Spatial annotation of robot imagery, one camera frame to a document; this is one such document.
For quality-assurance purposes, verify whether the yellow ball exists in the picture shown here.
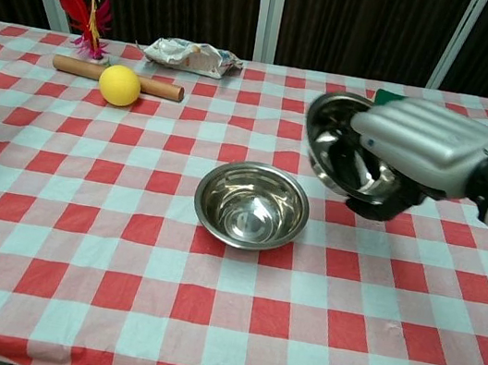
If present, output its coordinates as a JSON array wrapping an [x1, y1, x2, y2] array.
[[94, 61, 145, 110]]

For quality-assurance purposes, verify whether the red white checkered tablecloth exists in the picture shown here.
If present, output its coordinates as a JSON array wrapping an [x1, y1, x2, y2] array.
[[0, 16, 488, 365]]

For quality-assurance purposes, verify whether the crumpled silver snack packet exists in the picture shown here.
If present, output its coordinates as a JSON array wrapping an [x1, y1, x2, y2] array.
[[140, 32, 248, 84]]

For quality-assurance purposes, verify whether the red feather shuttlecock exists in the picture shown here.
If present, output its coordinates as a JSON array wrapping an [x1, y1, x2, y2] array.
[[21, 0, 119, 65]]

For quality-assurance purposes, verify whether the green yellow sponge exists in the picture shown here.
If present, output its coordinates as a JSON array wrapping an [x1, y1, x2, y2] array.
[[372, 88, 405, 110]]

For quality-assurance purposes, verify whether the wooden rolling pin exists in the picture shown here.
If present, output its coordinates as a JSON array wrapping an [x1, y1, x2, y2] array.
[[49, 54, 189, 104]]

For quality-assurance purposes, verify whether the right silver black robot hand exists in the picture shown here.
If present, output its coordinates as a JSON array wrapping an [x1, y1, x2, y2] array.
[[313, 83, 488, 241]]

